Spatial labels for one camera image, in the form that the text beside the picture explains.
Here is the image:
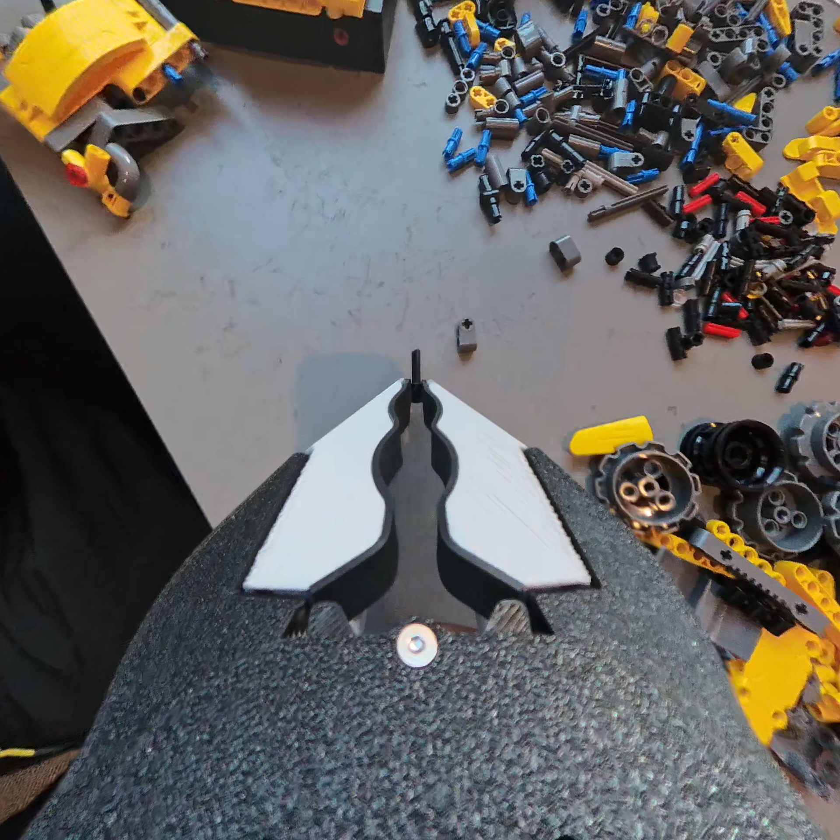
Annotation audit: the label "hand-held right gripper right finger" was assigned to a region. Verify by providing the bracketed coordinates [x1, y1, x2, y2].
[423, 381, 595, 593]

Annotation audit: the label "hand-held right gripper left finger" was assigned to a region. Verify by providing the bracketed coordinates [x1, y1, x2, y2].
[243, 379, 408, 598]

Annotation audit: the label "yellow grey toy vehicle assembly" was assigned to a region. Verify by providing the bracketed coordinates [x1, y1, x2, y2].
[0, 0, 207, 219]

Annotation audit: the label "yellow curved panel piece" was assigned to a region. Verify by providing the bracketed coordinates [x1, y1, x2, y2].
[569, 415, 654, 457]

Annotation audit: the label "pile of small building pieces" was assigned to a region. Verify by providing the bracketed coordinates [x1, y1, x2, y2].
[413, 0, 840, 395]

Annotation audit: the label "black battery box yellow beams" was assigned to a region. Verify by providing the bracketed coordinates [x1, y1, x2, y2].
[167, 0, 398, 73]

